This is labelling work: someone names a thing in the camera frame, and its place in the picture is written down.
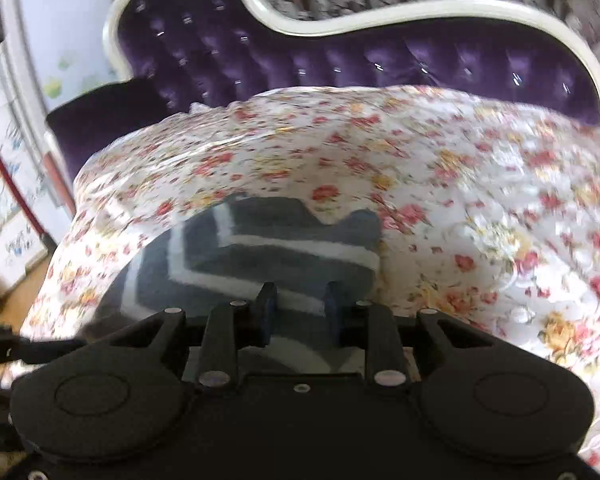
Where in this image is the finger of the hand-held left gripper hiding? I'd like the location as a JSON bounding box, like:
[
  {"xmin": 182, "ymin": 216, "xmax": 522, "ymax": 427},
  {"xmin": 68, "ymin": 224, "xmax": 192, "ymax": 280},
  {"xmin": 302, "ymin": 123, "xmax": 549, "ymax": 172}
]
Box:
[{"xmin": 7, "ymin": 335, "xmax": 87, "ymax": 365}]

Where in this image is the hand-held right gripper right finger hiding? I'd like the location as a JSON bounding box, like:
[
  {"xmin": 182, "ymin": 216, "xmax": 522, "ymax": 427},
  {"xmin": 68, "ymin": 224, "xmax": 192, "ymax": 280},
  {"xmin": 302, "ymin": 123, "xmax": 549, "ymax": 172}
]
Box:
[{"xmin": 324, "ymin": 281, "xmax": 497, "ymax": 389}]

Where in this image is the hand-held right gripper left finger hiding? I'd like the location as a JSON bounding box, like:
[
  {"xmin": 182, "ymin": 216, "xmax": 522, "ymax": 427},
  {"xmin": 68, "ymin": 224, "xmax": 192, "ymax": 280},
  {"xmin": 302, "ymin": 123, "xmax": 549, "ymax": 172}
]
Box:
[{"xmin": 110, "ymin": 281, "xmax": 279, "ymax": 389}]

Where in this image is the grey white striped sweater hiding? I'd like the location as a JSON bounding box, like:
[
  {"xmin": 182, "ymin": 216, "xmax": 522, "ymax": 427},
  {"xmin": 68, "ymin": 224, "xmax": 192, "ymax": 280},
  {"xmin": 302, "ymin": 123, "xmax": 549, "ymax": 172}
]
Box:
[{"xmin": 77, "ymin": 194, "xmax": 384, "ymax": 376}]

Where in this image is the red stick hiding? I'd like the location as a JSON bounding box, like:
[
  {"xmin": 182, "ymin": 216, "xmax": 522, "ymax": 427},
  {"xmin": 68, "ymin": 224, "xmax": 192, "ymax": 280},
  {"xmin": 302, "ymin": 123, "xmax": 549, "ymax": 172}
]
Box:
[{"xmin": 0, "ymin": 107, "xmax": 57, "ymax": 248}]

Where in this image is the white printed wardrobe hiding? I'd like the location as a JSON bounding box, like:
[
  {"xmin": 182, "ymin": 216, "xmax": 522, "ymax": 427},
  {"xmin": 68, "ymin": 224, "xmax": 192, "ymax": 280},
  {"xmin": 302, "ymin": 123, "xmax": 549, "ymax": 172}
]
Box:
[{"xmin": 0, "ymin": 7, "xmax": 57, "ymax": 298}]

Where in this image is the floral bed sheet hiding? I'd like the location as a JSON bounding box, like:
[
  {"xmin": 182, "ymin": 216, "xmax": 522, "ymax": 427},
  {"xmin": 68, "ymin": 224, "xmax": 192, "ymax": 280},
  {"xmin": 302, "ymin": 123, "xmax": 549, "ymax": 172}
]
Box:
[{"xmin": 0, "ymin": 84, "xmax": 600, "ymax": 480}]

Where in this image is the purple tufted sofa white frame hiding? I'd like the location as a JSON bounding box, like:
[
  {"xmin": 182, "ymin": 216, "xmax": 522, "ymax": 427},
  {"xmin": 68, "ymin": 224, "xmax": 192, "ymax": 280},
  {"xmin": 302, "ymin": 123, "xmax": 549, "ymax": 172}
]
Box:
[{"xmin": 45, "ymin": 0, "xmax": 600, "ymax": 182}]

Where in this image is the green wall sticker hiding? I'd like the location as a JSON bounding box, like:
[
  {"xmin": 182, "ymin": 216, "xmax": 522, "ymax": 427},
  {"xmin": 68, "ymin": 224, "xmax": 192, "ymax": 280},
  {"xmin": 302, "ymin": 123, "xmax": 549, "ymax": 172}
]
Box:
[{"xmin": 42, "ymin": 52, "xmax": 78, "ymax": 103}]

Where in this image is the white door frame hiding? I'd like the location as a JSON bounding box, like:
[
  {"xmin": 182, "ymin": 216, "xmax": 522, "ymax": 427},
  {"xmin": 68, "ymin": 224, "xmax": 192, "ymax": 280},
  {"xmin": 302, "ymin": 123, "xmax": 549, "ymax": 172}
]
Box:
[{"xmin": 0, "ymin": 0, "xmax": 78, "ymax": 216}]

